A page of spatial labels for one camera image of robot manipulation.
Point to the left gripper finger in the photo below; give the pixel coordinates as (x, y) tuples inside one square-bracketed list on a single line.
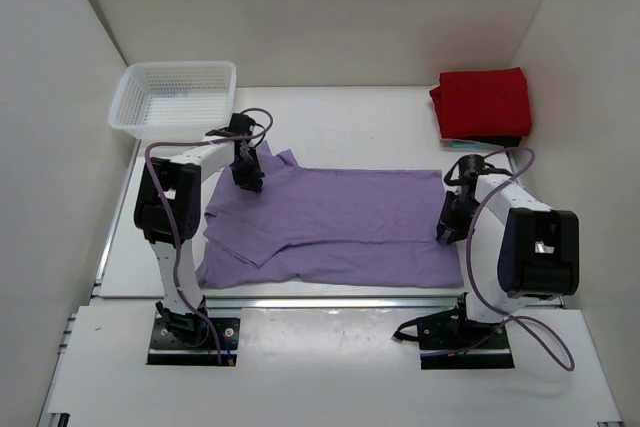
[(241, 179), (255, 182)]

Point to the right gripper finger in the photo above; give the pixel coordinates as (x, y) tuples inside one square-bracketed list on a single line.
[(457, 233), (442, 232)]

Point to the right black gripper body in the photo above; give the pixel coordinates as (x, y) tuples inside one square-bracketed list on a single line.
[(458, 211)]

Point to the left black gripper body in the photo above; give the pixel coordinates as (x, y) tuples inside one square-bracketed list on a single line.
[(246, 164)]

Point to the purple t shirt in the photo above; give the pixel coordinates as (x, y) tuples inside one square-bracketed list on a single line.
[(356, 227)]

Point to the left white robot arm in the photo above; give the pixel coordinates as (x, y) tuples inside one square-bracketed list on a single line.
[(169, 203)]

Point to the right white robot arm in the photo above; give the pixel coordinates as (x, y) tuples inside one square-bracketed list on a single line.
[(539, 251)]

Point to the folded teal t shirt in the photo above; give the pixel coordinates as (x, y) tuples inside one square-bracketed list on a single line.
[(466, 145)]

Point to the white plastic basket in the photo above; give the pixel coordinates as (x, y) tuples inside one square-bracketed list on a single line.
[(173, 100)]

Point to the folded red t shirt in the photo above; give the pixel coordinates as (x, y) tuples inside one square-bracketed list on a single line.
[(482, 104)]

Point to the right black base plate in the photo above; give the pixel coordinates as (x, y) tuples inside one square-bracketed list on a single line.
[(449, 340)]

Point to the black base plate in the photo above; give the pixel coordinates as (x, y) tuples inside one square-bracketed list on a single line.
[(165, 349), (449, 340)]

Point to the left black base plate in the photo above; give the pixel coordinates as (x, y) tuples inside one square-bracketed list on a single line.
[(165, 349)]

